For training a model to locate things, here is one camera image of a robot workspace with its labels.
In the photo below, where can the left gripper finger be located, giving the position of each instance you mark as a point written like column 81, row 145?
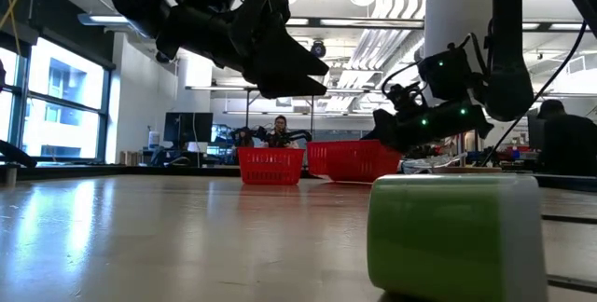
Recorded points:
column 294, row 57
column 294, row 87

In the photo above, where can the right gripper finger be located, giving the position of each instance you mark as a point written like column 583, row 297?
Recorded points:
column 382, row 132

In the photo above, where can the red plastic basket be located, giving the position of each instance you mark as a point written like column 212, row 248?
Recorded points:
column 270, row 167
column 350, row 162

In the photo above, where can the green white plug charger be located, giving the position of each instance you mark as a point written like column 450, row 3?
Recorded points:
column 434, row 237

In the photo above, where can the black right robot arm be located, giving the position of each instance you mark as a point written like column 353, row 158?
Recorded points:
column 510, row 59

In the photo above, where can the black ceiling spotlight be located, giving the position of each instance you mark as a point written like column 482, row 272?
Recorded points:
column 318, row 49

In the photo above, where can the ceiling light strip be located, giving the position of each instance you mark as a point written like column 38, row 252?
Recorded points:
column 364, row 22

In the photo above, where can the black computer monitor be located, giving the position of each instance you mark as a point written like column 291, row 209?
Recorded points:
column 186, row 127

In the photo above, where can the white shade table lamp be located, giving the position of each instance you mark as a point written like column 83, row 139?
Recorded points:
column 448, row 17

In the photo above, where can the white canister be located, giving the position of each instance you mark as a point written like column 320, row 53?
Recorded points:
column 154, row 140

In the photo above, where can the brown cardboard boxes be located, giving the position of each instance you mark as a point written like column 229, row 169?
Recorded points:
column 130, row 158

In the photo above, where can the dark window frame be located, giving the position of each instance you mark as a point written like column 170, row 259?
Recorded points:
column 106, row 115

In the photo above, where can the grey short post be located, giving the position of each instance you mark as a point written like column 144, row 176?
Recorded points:
column 11, row 174

